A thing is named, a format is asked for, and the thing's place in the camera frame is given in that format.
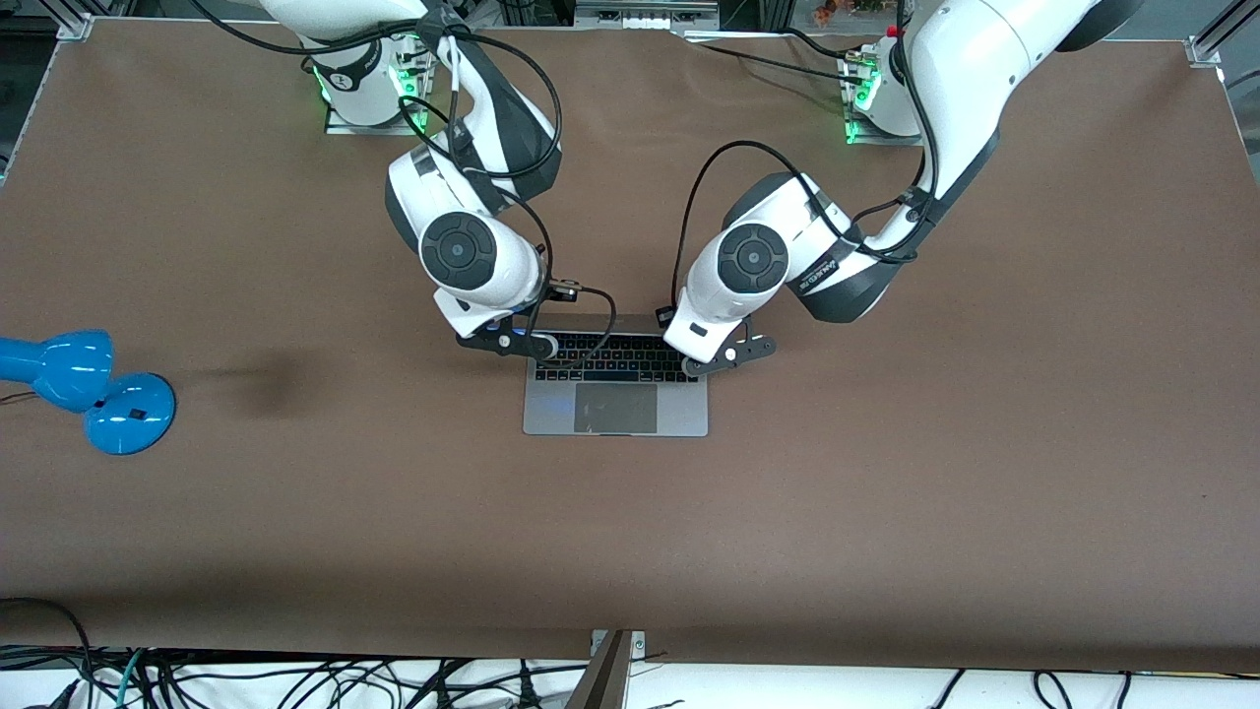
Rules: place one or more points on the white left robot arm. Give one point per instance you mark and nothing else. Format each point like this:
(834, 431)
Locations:
(965, 89)

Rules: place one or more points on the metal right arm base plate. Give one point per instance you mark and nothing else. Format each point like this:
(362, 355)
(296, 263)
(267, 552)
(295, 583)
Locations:
(345, 128)

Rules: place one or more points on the aluminium frame profile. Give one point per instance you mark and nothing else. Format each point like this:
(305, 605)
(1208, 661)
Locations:
(1206, 49)
(74, 20)

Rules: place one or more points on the grey aluminium frame post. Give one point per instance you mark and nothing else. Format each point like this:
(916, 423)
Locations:
(602, 684)

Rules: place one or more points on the small orange object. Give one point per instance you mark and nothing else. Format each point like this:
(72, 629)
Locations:
(825, 12)

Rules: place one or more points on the silver grey laptop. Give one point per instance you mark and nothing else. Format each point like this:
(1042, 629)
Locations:
(615, 409)

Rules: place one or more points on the grey power strip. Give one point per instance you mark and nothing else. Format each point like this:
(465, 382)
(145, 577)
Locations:
(640, 15)

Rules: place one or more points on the brown table mat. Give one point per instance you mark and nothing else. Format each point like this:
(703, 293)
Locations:
(886, 492)

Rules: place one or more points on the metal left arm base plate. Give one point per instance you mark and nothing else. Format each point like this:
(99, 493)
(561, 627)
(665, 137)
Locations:
(871, 140)

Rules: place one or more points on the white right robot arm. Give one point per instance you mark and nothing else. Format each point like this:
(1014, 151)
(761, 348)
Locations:
(423, 182)

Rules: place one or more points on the blue desk lamp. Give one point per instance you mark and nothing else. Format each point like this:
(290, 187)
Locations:
(59, 364)

